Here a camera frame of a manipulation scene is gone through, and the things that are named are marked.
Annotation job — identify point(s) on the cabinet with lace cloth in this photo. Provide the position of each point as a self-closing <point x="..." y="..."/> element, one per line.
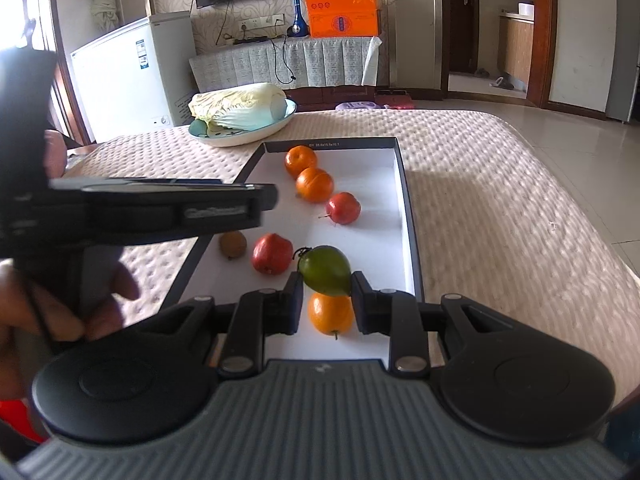
<point x="240" y="65"/>

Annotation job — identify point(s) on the slippers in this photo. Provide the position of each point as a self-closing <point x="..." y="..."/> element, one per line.
<point x="500" y="81"/>

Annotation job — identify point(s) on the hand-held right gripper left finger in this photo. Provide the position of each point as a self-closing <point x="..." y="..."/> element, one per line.
<point x="292" y="305"/>

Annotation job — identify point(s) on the blue glass bottle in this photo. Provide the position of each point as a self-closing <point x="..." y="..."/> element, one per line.
<point x="298" y="22"/>

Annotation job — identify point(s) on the orange gift bag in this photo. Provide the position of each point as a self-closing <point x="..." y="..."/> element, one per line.
<point x="342" y="7"/>

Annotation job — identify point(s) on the orange with stem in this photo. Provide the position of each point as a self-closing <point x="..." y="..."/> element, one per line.
<point x="314" y="185"/>

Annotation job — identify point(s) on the black power strip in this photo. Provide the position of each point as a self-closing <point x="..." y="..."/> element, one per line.
<point x="250" y="39"/>

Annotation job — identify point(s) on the dark wooden door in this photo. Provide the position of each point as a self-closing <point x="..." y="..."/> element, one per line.
<point x="462" y="15"/>

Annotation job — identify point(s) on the white wall socket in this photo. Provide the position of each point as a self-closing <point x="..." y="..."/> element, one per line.
<point x="260" y="21"/>

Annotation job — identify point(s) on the pale blue plate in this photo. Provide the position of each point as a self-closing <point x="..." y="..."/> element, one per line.
<point x="240" y="137"/>

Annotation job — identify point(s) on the white box with dark rim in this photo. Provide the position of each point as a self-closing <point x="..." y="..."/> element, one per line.
<point x="360" y="180"/>

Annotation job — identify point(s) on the grey refrigerator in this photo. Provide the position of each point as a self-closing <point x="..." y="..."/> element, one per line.
<point x="622" y="50"/>

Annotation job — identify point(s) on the purple basin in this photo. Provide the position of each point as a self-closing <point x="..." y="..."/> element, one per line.
<point x="357" y="105"/>

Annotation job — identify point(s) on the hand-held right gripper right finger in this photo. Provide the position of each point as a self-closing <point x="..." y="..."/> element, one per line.
<point x="361" y="305"/>

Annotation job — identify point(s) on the large green fruit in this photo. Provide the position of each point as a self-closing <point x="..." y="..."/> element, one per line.
<point x="325" y="270"/>

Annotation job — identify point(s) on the wooden kitchen cabinet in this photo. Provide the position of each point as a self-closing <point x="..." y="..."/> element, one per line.
<point x="515" y="50"/>

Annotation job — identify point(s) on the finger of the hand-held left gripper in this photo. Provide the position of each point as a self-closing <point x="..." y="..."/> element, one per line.
<point x="200" y="195"/>

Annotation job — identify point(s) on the white chest freezer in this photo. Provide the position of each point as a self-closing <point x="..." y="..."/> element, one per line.
<point x="125" y="80"/>

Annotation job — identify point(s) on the napa cabbage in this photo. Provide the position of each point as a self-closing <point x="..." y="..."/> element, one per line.
<point x="235" y="105"/>

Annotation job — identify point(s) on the red apple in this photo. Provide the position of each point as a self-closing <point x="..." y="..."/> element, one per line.
<point x="343" y="207"/>
<point x="272" y="253"/>

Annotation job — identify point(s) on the brown kiwi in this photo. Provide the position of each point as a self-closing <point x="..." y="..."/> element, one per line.
<point x="233" y="244"/>

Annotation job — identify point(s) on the person's left hand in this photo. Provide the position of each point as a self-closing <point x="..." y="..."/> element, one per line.
<point x="112" y="285"/>

